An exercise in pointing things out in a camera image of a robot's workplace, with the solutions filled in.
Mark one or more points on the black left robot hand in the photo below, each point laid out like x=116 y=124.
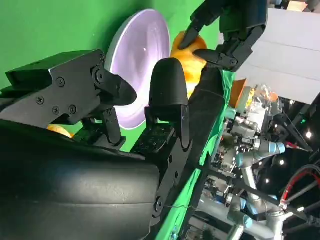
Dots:
x=240 y=22

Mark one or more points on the orange white toy bread roll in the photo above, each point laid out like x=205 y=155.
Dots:
x=61 y=130
x=192 y=70

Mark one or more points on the lilac plate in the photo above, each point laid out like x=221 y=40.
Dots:
x=142 y=45

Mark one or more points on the black backdrop cloth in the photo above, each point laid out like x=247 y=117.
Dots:
x=207 y=120

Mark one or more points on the white partition panel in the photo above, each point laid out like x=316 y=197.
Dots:
x=287 y=62

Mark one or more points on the orange cardboard box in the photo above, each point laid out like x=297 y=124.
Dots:
x=237 y=92

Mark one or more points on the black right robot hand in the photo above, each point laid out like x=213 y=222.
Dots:
x=75 y=187

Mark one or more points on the clear plastic bag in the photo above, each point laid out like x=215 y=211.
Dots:
x=266 y=96

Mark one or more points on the green table cloth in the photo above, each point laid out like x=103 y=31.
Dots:
x=50 y=25

